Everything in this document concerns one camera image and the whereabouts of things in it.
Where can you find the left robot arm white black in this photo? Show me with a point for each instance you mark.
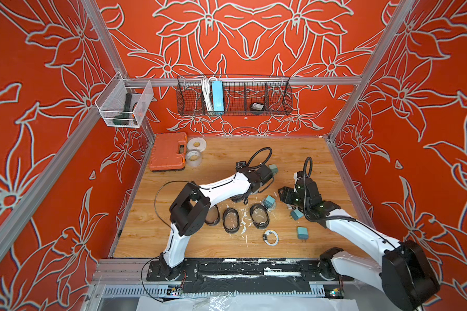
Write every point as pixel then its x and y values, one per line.
pixel 189 210

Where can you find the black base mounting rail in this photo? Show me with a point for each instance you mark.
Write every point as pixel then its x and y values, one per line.
pixel 247 276

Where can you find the black wire wall basket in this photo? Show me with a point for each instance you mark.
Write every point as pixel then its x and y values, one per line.
pixel 194 95

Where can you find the white tape roll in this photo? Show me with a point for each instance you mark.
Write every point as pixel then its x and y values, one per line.
pixel 197 143

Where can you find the teal wall charger plug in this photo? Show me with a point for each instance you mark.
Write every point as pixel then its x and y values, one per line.
pixel 274 169

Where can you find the orange plastic tool case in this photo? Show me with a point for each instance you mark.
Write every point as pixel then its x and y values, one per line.
pixel 168 152

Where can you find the teal charger near right arm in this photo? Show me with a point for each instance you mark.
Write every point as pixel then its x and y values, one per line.
pixel 296 214

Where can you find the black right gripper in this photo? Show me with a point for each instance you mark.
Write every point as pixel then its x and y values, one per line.
pixel 286 195

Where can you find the teal charger front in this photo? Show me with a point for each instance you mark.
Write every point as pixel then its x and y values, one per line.
pixel 302 233

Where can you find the clear acrylic wall box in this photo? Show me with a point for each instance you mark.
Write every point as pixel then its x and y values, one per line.
pixel 111 101

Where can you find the dark green flashlight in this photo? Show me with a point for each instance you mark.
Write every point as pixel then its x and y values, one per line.
pixel 125 116

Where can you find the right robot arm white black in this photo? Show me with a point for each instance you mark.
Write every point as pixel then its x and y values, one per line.
pixel 399 269

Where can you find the clear tape roll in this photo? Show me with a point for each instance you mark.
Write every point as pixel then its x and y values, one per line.
pixel 193 158

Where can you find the light blue power bank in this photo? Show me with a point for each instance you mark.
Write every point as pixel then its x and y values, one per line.
pixel 218 98

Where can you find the teal charger on cable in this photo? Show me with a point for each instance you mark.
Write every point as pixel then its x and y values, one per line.
pixel 269 203

